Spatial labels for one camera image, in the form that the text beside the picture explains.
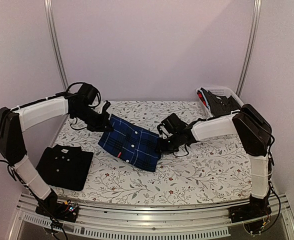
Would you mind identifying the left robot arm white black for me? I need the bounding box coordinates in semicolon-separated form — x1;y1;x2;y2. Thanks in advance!
0;82;113;217

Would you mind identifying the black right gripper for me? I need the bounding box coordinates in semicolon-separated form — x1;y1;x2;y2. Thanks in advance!
154;132;182;155

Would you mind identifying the aluminium frame post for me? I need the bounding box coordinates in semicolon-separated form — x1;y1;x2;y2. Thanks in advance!
43;0;69;90
236;0;262;98

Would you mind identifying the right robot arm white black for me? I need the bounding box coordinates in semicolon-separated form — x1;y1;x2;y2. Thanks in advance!
156;104;275;218

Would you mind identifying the left aluminium frame post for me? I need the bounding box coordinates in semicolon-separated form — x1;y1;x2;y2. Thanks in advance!
43;0;69;90

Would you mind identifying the aluminium front rail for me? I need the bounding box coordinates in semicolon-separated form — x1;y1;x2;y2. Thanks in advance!
7;193;294;240

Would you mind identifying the right aluminium frame post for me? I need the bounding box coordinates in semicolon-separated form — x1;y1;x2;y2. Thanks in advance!
236;0;262;98

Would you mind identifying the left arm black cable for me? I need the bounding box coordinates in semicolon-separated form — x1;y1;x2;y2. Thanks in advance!
65;81;103;108

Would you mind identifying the black polo shirt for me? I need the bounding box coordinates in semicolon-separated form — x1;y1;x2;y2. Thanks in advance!
36;144;94;192

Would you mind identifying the floral patterned table mat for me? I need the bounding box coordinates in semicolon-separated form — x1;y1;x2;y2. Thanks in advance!
54;101;255;206

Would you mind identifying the blue plaid long sleeve shirt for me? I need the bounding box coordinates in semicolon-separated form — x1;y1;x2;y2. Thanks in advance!
98;114;161;173

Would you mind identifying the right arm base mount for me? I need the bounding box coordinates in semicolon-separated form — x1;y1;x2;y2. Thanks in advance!
228;203;272;235

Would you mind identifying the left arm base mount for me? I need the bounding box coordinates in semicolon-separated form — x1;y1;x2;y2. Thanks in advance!
35;200;79;223

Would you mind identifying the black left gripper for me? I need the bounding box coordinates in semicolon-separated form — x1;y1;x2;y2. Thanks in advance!
72;105;114;132

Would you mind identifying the dark striped shirt in basket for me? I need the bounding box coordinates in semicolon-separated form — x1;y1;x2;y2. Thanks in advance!
201;88;241;117

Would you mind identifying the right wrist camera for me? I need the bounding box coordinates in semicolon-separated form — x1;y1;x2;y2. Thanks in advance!
156;123;169;139

